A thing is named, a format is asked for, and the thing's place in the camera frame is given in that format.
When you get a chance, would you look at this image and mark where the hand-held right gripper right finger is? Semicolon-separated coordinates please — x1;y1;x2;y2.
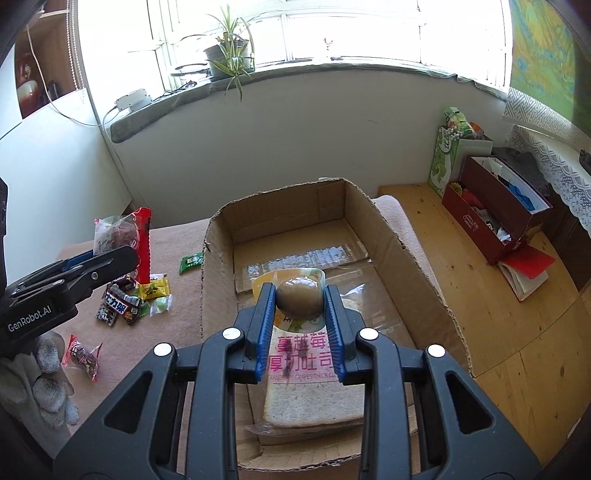
323;284;541;480

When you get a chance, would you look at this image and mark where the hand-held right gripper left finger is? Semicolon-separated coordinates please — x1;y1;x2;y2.
53;282;278;480

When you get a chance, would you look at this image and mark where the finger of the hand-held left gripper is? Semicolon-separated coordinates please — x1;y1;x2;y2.
7;246;140;306
18;249;97;280

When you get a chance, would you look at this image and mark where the chocolate bar blue-white label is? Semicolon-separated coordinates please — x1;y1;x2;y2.
102;282;144;318

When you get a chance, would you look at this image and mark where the large red-edged clear snack packet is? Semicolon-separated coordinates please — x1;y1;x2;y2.
93;208;153;284

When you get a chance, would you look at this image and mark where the yellow candy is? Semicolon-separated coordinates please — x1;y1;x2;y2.
139;273;171;301

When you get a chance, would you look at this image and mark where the packaged brown egg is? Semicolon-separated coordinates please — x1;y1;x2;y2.
252;268;328;324

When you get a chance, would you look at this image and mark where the brown chocolate bar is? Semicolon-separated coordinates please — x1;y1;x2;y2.
95;304;120;327

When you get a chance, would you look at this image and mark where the clear green-filled candy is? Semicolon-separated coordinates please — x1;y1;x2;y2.
148;295;174;317

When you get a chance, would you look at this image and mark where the small red-edged clear snack packet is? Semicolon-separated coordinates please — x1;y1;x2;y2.
62;335;103;383

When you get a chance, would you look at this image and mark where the cardboard box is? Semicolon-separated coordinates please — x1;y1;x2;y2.
199;178;474;472

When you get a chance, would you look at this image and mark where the person's left hand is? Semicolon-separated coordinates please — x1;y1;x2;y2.
0;333;80;428

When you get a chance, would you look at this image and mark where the packaged toast bread slice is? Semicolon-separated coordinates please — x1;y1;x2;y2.
245;318;370;437

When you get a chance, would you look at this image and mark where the green candy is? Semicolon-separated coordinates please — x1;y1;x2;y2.
179;253;205;275

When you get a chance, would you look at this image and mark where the white power strip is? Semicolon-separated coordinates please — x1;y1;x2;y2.
115;90;153;113

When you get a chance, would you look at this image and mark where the red shoebox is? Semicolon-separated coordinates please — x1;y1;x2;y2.
441;154;552;265

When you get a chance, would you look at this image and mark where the green white paper bag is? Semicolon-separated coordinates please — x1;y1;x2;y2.
428;126;494;195

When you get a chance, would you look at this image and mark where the red notebook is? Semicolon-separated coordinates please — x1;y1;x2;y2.
498;244;557;302

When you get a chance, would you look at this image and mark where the potted spider plant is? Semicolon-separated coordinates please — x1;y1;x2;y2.
203;4;257;102

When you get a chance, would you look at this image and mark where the green packet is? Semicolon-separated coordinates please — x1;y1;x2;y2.
444;107;476;139

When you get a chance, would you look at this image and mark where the grey cloth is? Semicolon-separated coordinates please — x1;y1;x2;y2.
492;148;550;195

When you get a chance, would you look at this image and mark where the white lace cloth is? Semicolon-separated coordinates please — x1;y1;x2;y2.
502;88;591;222

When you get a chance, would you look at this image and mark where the white cable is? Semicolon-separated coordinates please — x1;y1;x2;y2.
25;23;103;127

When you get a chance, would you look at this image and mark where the black wire ring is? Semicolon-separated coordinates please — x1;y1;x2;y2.
170;64;215;78

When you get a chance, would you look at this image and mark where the wall painting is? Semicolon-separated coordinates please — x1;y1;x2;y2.
508;0;578;121

